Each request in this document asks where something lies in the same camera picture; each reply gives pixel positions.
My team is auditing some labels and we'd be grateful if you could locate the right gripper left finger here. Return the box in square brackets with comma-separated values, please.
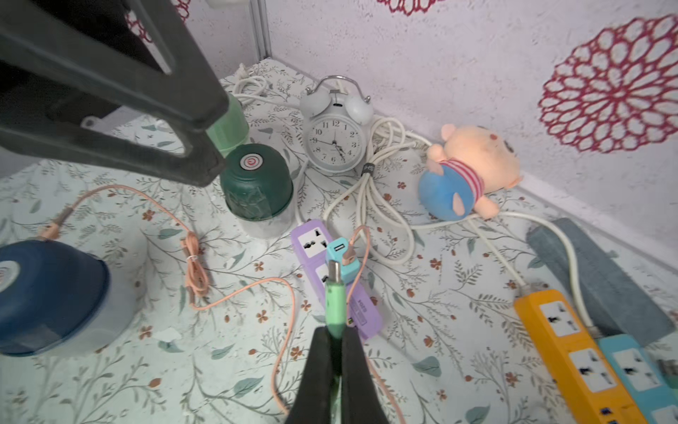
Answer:
[285, 327, 334, 424]

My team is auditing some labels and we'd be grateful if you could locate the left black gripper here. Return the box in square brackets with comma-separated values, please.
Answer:
[1, 0, 230, 187]

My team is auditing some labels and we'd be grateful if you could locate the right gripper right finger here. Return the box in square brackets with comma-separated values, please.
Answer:
[341, 327, 388, 424]

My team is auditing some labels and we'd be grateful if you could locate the green usb charging cable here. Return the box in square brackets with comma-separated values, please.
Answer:
[324, 259, 348, 424]

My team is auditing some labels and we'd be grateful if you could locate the pink usb charging cable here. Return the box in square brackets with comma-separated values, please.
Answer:
[38, 184, 406, 424]

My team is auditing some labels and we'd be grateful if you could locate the teal usb charger block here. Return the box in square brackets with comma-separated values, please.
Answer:
[326, 238, 361, 285]

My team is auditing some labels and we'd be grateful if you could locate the white alarm clock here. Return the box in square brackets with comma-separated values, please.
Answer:
[299, 75, 374, 175]

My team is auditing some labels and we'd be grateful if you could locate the purple power strip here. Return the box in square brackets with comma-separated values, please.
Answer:
[290, 218, 384, 341]

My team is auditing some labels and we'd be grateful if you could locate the orange power strip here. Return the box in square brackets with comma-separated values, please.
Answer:
[514, 290, 646, 423]

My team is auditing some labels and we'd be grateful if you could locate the plush boy doll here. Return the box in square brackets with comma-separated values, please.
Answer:
[418, 124, 523, 221]

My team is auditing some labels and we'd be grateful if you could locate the teal power strip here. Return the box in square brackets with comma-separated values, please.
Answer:
[598, 334, 677, 424]

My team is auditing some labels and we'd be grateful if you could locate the white power cord bundle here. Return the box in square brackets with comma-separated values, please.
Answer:
[230, 63, 600, 330]

